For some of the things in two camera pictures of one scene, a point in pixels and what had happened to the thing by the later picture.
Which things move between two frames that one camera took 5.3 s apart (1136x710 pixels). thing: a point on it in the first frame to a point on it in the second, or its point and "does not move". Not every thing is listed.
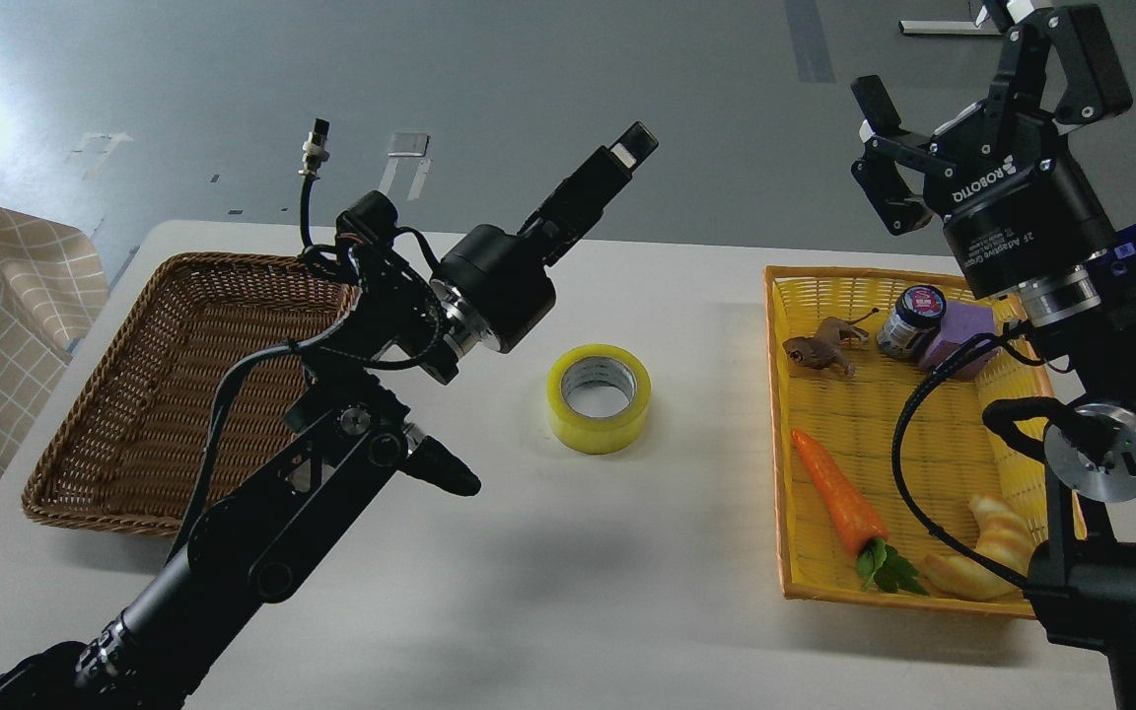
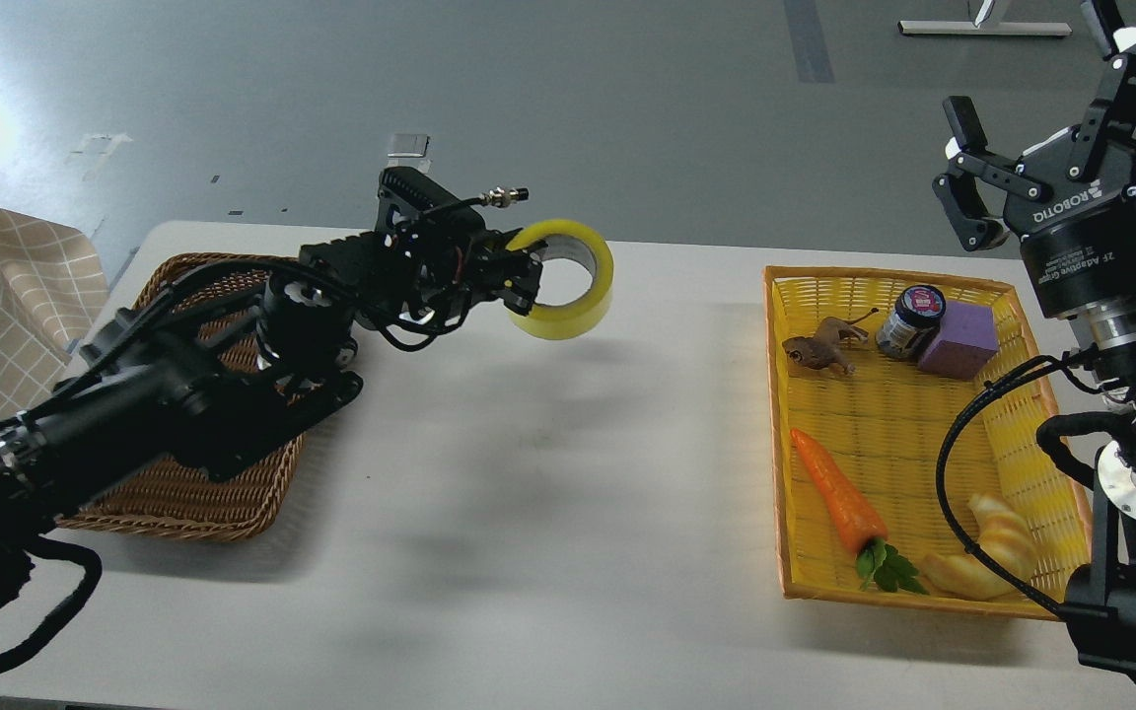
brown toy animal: (820, 350) does not move
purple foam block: (962, 321) does not move
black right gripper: (1015, 205) to (1089, 237)
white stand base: (956, 28) does not move
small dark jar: (913, 322) does not move
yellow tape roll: (599, 399) to (556, 322)
